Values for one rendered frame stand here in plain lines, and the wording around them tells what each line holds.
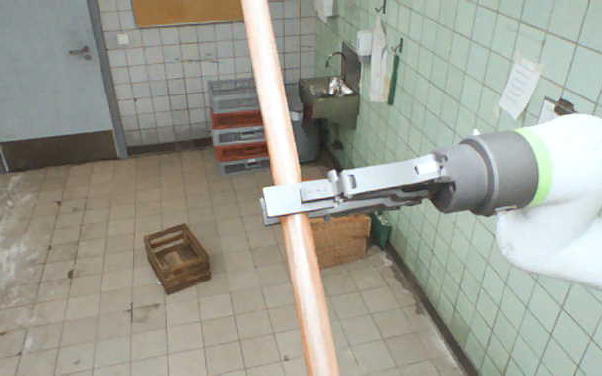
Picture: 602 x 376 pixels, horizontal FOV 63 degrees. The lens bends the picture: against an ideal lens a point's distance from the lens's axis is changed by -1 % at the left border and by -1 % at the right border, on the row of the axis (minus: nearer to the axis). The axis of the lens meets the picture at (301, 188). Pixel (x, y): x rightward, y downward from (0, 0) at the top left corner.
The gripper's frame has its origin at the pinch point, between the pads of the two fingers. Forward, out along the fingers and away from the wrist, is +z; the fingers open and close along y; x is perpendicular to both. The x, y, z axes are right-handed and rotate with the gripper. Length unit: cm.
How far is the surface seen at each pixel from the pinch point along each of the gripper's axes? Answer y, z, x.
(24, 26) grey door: 311, 125, 252
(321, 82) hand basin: 297, -98, 169
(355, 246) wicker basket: 270, -87, 31
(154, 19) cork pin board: 315, 25, 251
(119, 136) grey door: 388, 73, 182
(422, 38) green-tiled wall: 165, -117, 120
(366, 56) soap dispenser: 231, -112, 150
